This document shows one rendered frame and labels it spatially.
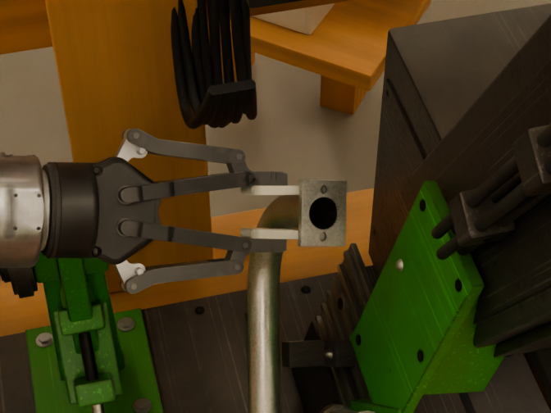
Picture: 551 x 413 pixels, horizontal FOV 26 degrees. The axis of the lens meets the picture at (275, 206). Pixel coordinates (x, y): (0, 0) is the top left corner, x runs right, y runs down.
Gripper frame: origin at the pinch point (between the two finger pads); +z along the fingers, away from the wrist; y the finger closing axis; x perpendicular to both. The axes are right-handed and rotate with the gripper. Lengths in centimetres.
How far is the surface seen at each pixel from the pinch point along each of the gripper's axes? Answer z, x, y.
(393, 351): 10.1, -0.1, -12.1
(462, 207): 5.7, -19.6, 1.1
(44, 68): 13, 210, 28
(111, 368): -9.1, 25.1, -16.8
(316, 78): 77, 184, 27
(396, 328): 10.1, -0.5, -9.9
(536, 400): 35.3, 16.6, -20.6
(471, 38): 22.3, 9.4, 16.6
